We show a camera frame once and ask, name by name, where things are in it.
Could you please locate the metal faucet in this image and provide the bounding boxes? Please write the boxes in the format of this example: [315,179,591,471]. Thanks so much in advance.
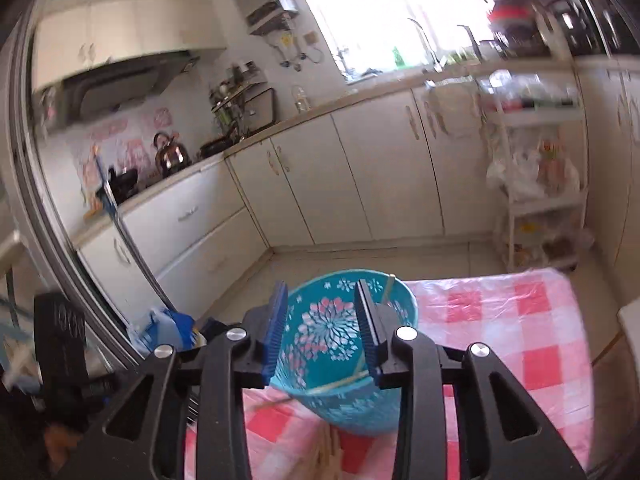
[407,17,443,73]

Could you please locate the pink wall decals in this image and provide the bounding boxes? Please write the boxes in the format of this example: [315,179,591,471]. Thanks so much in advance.
[75,107,173,186]

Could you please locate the red white checkered tablecloth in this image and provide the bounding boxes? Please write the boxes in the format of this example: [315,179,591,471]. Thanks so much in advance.
[185,267,596,480]

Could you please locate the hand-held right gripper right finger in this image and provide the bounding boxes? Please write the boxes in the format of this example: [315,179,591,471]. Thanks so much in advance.
[354,280,588,480]

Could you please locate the black pot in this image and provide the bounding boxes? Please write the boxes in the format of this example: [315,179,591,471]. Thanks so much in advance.
[107,167,138,201]

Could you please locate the metal door frame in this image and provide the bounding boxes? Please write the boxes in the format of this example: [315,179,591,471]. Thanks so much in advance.
[7,0,143,366]

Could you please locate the white tall cabinet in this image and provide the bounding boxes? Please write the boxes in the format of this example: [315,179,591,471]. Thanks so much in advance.
[575,55,640,311]

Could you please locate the orange plastic bag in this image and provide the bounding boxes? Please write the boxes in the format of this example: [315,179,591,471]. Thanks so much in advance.
[542,142,581,196]

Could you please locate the blue handled mop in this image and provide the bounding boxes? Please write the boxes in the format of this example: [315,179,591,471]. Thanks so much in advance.
[92,155,176,311]

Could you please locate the white shelving rack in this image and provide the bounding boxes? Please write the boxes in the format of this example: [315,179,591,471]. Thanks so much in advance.
[477,2,591,271]

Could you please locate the white upper cabinets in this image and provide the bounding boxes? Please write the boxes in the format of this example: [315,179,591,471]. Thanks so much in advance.
[32,0,226,91]

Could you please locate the red lidded pot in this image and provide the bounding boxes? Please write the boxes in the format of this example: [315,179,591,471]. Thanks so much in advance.
[487,2,543,56]

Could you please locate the black appliance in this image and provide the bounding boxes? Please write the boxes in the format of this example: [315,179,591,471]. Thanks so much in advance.
[555,0,640,58]

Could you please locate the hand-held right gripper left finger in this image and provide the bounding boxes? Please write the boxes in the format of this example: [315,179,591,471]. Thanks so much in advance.
[60,280,291,480]

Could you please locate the black frying pan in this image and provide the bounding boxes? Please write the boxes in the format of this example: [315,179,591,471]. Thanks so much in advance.
[200,137,238,158]

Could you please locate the kitchen window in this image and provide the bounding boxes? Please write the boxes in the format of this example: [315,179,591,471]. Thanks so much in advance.
[295,0,496,83]

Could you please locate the blue plastic bag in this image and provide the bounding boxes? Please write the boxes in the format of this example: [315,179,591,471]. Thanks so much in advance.
[132,307,201,353]

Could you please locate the teal floral utensil holder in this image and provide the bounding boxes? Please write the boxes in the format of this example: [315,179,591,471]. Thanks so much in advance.
[272,269,420,436]

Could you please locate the metal dish rack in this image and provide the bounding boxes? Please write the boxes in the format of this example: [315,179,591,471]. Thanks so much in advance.
[209,80,278,141]

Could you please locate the range hood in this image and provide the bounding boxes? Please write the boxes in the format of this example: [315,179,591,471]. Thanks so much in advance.
[32,50,201,131]

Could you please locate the metal kettle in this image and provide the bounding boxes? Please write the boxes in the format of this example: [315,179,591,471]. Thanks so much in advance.
[152,131,192,178]

